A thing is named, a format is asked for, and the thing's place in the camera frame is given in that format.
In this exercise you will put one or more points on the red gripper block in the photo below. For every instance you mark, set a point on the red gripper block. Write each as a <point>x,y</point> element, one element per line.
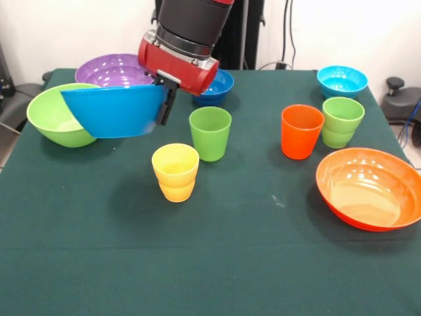
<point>184,74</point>

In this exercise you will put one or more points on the large blue bowl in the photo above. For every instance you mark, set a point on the large blue bowl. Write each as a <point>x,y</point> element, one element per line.
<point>115,112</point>

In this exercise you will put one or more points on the plain green cup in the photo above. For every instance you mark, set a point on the plain green cup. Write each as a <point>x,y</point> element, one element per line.
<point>210,138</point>

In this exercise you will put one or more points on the ribbed yellow cup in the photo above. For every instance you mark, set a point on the ribbed yellow cup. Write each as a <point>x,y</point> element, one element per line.
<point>176,177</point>

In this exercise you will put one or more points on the large green bowl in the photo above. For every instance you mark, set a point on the large green bowl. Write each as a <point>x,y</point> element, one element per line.
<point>49,115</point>

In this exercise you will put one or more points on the light blue small bowl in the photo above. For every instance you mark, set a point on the light blue small bowl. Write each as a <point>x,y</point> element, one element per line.
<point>342,82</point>

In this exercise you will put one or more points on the wide orange bowl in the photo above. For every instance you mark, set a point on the wide orange bowl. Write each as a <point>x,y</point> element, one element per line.
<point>368,191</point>

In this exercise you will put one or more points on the dark blue small bowl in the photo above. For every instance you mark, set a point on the dark blue small bowl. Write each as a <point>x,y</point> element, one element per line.
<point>217,92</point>

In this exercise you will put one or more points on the purple bowl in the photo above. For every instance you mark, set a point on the purple bowl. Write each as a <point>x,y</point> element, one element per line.
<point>112,72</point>

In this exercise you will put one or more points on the grey chair base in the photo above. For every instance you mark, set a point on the grey chair base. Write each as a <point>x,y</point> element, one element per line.
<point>19,98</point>

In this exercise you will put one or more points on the plain orange cup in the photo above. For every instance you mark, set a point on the plain orange cup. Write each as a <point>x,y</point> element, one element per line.
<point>299,138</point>

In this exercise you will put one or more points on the dark green table cloth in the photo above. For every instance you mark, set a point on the dark green table cloth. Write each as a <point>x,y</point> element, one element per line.
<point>197,247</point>

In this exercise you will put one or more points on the ribbed green cup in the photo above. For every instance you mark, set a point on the ribbed green cup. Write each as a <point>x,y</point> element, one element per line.
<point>342,131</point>

